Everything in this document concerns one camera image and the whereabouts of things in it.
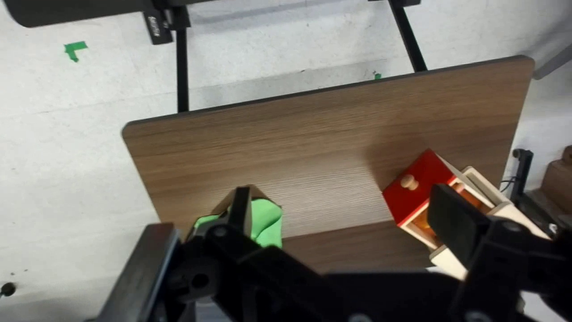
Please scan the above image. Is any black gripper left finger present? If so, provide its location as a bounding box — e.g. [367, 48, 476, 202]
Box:
[204, 184, 265, 259]

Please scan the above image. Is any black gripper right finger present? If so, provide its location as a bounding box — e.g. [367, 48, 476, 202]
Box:
[427, 182, 494, 272]

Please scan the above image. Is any light wooden drawer housing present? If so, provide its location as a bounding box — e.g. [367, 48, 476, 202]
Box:
[427, 164, 553, 282]

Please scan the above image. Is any green cloth with black stripes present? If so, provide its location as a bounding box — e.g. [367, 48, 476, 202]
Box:
[190, 196, 284, 248]

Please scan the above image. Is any red box with tools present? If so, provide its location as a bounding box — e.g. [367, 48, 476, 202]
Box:
[381, 148, 461, 248]

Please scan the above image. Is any black clamp stand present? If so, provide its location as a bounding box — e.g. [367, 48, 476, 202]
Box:
[511, 146, 572, 239]

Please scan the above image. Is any grey metal bar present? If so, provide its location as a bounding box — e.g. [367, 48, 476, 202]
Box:
[531, 43, 572, 80]

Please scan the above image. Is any L-shaped green tape mark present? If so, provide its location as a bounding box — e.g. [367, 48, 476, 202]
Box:
[63, 39, 90, 64]

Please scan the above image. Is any brown wooden desk black frame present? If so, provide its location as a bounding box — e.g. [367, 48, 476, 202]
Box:
[122, 53, 537, 277]

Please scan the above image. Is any black metal frame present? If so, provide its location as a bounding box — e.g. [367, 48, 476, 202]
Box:
[2, 0, 429, 114]

